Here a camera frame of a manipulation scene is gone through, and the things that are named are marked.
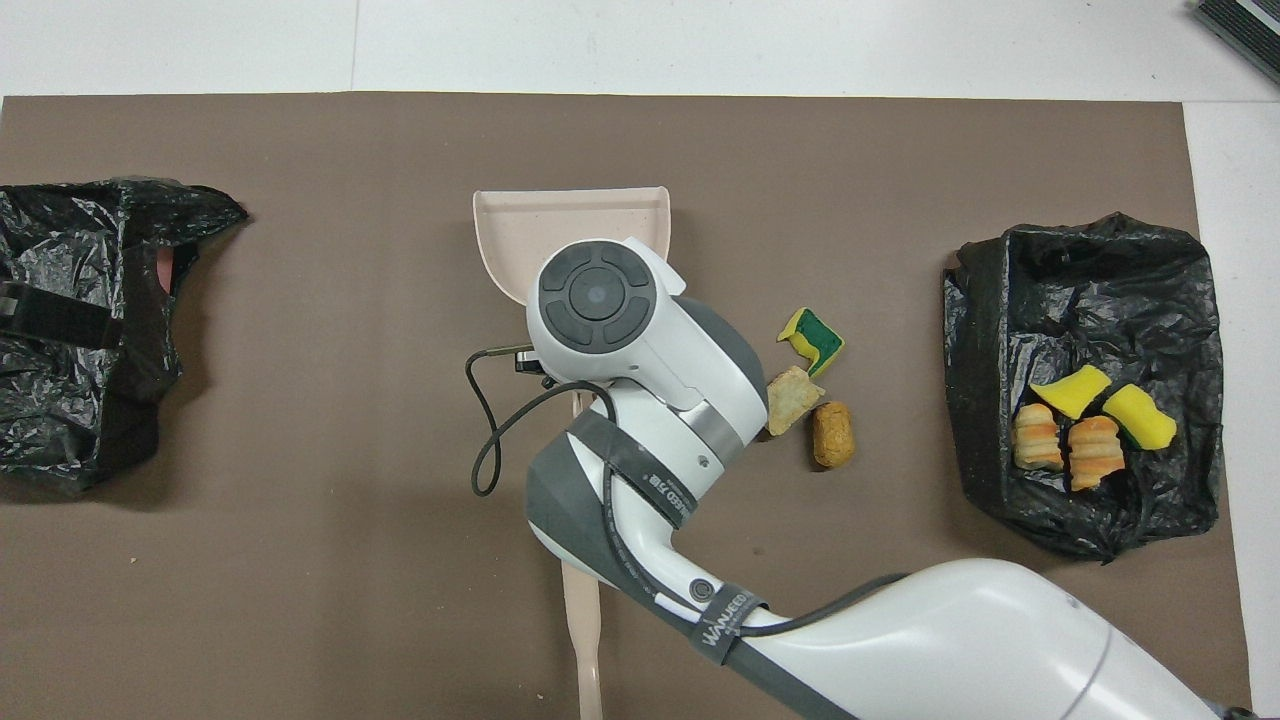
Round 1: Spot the yellow sponge piece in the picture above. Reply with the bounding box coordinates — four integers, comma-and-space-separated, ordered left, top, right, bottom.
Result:
1030, 364, 1113, 420
1103, 384, 1179, 451

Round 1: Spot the brown bread roll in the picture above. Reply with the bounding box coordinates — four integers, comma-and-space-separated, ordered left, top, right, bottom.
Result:
812, 401, 857, 469

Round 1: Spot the brown paper table mat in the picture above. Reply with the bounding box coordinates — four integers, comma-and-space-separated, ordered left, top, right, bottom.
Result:
0, 92, 1254, 720

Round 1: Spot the cream toast piece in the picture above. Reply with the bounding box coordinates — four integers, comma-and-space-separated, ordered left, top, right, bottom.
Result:
765, 366, 827, 437

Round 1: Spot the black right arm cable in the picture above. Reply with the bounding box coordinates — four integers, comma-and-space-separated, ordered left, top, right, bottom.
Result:
465, 345, 906, 641

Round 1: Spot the beige hand brush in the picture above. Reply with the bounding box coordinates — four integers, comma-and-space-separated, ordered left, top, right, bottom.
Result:
560, 560, 606, 720

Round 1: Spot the yellow and green sponge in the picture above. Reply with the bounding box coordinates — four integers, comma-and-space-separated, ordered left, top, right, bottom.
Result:
777, 307, 846, 380

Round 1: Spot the toy croissant pastry piece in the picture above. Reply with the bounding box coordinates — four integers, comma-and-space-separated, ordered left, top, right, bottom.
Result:
1013, 403, 1065, 472
1068, 416, 1126, 492

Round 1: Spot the beige plastic dustpan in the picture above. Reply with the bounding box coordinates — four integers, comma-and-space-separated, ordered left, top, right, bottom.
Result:
472, 186, 671, 421

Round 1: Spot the dark ribbed box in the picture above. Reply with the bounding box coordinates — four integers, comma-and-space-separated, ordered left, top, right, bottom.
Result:
1190, 0, 1280, 87

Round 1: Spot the black trash bag bin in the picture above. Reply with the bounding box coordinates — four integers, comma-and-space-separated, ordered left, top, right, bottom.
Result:
941, 211, 1224, 568
0, 177, 249, 496

